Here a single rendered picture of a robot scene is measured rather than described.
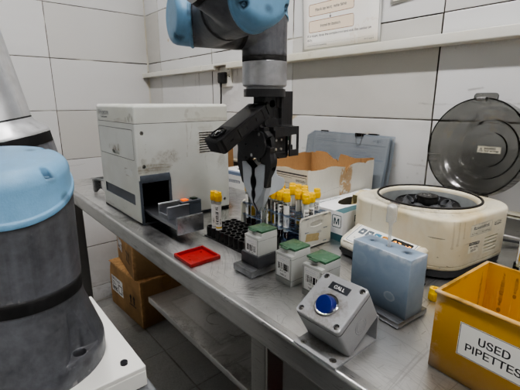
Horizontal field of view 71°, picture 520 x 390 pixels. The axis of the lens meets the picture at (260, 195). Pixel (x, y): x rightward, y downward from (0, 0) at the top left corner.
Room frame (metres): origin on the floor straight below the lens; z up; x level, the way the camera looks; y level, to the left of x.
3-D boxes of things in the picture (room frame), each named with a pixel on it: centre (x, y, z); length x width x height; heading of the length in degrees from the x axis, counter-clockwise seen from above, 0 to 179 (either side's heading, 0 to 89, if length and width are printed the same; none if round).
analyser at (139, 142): (1.07, 0.28, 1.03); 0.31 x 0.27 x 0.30; 40
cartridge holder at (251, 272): (0.64, 0.00, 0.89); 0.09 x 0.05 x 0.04; 130
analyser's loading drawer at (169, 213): (0.86, 0.22, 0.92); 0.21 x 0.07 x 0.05; 40
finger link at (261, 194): (0.64, -0.02, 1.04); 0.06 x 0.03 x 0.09; 131
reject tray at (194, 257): (0.69, 0.13, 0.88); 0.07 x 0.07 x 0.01; 40
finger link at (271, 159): (0.62, -0.01, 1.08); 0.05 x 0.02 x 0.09; 41
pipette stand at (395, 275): (0.51, -0.19, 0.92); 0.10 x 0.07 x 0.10; 35
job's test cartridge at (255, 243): (0.65, 0.00, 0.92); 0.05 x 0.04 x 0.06; 131
